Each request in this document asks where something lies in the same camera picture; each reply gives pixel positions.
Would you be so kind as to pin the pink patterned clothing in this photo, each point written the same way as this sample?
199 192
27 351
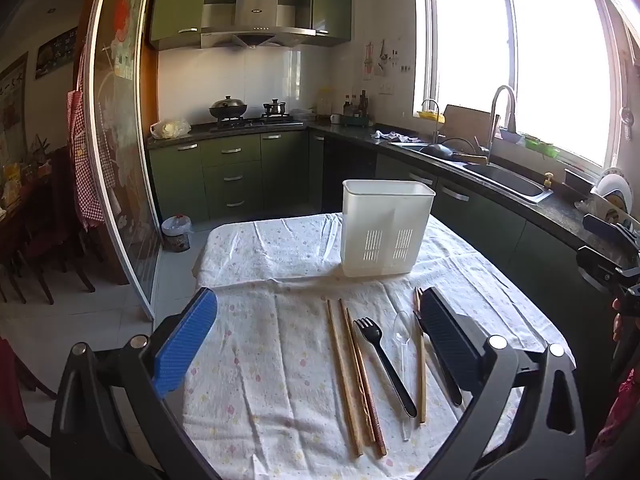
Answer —
620 420

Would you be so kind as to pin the hanging wall decoration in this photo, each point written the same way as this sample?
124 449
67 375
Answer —
382 57

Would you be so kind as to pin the wall poster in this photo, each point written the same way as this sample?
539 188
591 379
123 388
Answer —
56 52

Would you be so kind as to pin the person's right hand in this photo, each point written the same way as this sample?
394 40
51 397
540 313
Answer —
618 321

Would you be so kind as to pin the steel kitchen faucet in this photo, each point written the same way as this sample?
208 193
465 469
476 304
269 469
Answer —
502 92

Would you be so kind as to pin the gas stove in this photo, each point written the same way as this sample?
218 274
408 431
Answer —
260 122

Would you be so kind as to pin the clear oil jug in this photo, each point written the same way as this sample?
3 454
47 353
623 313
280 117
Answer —
325 102

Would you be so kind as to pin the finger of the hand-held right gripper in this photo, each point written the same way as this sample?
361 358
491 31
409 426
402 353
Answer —
596 266
602 228

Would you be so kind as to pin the steel kitchen sink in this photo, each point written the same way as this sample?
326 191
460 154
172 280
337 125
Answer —
510 180

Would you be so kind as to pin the light wooden chopstick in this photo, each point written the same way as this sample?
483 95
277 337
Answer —
421 385
342 375

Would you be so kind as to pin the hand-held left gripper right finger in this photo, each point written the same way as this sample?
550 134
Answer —
450 347

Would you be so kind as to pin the dark waste bin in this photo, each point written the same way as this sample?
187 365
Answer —
179 243

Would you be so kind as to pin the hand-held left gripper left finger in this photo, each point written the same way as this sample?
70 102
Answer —
185 345

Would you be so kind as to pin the clear plastic spoon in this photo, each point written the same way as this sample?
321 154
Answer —
403 335

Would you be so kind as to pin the dark wooden chair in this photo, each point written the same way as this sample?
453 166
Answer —
55 220

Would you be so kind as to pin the decorated sliding glass door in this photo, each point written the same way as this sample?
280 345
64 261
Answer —
125 160

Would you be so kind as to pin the white plastic bag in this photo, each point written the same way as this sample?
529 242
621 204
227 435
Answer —
169 129

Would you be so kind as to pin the green plastic container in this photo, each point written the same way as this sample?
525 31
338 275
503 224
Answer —
542 146

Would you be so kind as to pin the floral white tablecloth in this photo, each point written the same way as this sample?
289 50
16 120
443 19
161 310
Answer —
270 360

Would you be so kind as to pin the steel cooking pot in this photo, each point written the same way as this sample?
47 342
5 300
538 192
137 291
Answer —
274 108

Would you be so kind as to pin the yellow hanging basket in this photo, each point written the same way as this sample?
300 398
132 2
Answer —
431 115

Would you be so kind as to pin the black pan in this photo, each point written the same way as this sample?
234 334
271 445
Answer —
440 151

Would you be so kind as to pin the small brass tap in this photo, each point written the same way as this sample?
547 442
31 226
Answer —
549 180

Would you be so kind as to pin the black plastic fork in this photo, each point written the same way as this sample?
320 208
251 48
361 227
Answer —
387 365

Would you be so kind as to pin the dark brown wooden chopstick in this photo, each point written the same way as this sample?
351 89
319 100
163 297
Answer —
376 425

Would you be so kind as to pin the kitchen window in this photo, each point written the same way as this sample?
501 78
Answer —
550 60

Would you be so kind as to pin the wooden cutting board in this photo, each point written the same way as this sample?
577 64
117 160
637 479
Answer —
465 122

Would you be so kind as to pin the green wall cabinets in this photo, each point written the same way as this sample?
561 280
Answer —
175 5

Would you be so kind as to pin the small trash bin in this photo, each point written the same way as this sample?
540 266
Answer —
176 224

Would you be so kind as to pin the framed wall picture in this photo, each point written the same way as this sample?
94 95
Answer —
12 110

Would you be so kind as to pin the black lidded wok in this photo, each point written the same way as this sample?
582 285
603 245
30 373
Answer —
228 107

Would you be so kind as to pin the white plastic utensil holder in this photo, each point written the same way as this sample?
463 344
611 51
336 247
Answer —
380 225

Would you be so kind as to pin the dark sauce bottle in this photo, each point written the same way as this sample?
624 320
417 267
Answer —
364 102
347 105

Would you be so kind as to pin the green condiment tray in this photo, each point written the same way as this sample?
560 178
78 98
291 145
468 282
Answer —
356 120

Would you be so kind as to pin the steel range hood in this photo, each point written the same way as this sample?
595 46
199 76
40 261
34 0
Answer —
257 15

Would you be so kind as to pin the crumpled dish cloth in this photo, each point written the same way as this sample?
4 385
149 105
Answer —
392 135

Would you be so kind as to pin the red checked apron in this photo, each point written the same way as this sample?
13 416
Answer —
85 160

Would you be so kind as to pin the white plate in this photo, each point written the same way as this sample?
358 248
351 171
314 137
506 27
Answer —
612 190

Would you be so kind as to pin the red chair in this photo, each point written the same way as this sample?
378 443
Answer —
12 395

